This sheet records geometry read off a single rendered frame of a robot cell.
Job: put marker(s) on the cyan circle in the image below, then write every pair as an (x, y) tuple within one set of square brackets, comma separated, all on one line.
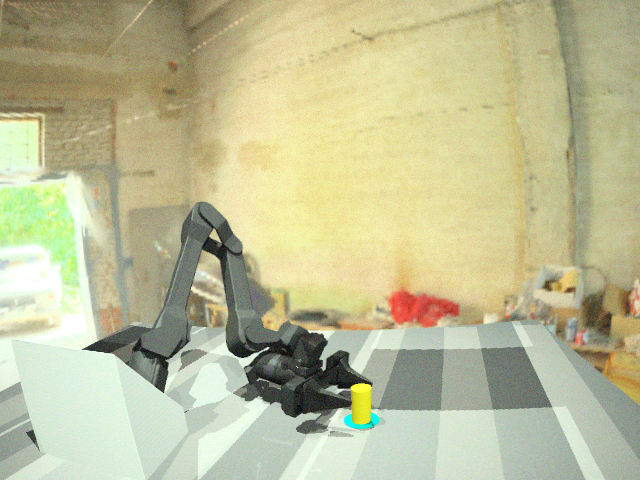
[(373, 422)]

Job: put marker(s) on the yellow cylinder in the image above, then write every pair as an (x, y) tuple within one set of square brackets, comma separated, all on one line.
[(361, 403)]

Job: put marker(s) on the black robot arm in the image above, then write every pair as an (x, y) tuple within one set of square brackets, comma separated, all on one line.
[(245, 333)]

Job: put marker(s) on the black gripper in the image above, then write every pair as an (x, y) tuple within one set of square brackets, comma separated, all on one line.
[(306, 390)]

